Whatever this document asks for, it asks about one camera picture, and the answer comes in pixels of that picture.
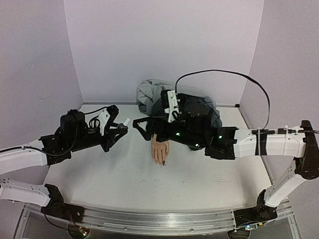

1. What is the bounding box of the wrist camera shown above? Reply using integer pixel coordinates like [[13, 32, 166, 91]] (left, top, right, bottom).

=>
[[97, 105, 119, 136], [161, 90, 180, 123]]

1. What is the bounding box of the white nail polish cap brush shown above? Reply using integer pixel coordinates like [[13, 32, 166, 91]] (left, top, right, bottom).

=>
[[123, 118, 131, 126]]

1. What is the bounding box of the mannequin hand with long nails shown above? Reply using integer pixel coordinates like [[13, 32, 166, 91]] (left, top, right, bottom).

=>
[[151, 134, 169, 167]]

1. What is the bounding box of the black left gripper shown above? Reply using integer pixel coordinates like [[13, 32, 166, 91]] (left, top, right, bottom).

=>
[[69, 123, 129, 153]]

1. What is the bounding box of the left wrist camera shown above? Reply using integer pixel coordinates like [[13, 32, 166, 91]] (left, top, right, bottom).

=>
[[97, 105, 119, 136]]

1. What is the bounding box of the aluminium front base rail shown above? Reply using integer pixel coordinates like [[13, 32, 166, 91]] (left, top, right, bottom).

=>
[[14, 199, 300, 239]]

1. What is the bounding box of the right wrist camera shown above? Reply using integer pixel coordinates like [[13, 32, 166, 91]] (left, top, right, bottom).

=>
[[161, 90, 180, 123]]

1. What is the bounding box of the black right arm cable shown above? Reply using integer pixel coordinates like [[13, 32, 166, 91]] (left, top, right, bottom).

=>
[[174, 70, 271, 130]]

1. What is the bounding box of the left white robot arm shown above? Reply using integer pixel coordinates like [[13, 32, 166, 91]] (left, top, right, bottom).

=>
[[0, 105, 130, 218]]

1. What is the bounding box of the grey and black jacket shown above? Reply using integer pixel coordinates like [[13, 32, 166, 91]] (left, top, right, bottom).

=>
[[136, 79, 223, 151]]

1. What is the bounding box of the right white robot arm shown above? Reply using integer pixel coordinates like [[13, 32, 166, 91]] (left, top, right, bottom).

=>
[[133, 104, 319, 208]]

